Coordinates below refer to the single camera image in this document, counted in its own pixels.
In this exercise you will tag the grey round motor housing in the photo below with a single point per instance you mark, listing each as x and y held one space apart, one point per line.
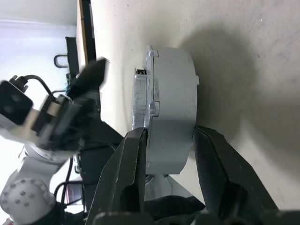
173 110

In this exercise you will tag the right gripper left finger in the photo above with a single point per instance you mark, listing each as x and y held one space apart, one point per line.
122 173

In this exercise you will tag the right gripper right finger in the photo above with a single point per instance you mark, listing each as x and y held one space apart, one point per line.
225 178

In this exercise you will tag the grey round housing lid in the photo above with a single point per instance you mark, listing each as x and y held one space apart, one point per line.
140 100

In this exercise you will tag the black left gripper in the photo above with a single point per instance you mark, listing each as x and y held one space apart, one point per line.
68 122

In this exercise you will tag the black equipment case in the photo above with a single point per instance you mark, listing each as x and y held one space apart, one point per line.
71 54

